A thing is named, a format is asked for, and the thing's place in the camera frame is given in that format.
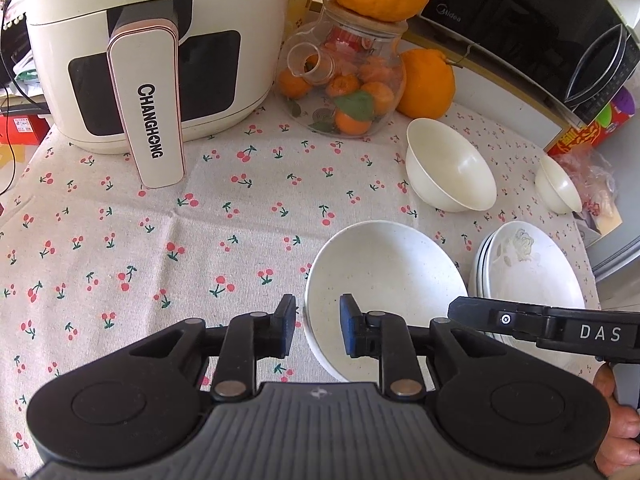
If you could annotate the glass teapot jar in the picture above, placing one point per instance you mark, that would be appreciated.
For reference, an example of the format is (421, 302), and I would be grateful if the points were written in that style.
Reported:
(345, 35)

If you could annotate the cherry print tablecloth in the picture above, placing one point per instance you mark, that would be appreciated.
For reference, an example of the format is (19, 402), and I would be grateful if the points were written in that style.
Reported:
(150, 240)

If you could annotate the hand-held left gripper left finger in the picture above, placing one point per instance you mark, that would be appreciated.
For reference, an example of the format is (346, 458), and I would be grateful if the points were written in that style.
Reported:
(289, 330)

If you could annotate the clear plastic snack bag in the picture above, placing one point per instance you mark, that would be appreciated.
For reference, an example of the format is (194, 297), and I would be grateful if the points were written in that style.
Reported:
(595, 190)

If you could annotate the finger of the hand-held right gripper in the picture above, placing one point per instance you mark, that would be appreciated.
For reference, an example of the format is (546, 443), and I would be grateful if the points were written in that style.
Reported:
(480, 316)

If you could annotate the person's right hand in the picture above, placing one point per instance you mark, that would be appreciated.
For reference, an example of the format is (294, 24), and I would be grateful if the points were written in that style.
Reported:
(620, 440)

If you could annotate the large white bowl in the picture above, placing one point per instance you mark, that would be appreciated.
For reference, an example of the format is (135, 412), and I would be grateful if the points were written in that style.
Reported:
(390, 270)

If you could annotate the medium white bowl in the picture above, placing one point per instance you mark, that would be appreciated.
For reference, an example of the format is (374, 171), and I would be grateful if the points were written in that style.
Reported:
(455, 170)

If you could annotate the white floral plate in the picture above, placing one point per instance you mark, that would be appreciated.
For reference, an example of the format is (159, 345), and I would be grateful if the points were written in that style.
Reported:
(535, 270)

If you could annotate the red gift box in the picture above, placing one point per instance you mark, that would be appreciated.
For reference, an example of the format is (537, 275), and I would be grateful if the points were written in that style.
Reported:
(595, 130)

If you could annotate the pile of small tangerines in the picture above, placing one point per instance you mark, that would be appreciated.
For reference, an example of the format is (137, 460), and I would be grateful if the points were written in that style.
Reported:
(377, 95)

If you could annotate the black electronic device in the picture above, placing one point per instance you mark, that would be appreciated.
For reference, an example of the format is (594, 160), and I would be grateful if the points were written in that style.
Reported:
(12, 55)

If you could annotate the small red cardboard box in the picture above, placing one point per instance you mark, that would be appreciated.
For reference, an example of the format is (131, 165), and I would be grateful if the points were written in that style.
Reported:
(22, 129)

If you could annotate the large orange with stem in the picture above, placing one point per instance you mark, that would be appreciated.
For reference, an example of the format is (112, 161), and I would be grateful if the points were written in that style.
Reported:
(427, 82)

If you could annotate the black microwave oven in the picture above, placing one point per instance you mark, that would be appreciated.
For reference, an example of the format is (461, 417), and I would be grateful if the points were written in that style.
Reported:
(525, 20)

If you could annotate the small white bowl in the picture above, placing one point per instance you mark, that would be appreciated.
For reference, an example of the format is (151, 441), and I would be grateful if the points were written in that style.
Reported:
(562, 185)

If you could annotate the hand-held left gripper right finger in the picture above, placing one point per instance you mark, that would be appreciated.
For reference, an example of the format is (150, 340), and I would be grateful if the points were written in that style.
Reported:
(347, 327)

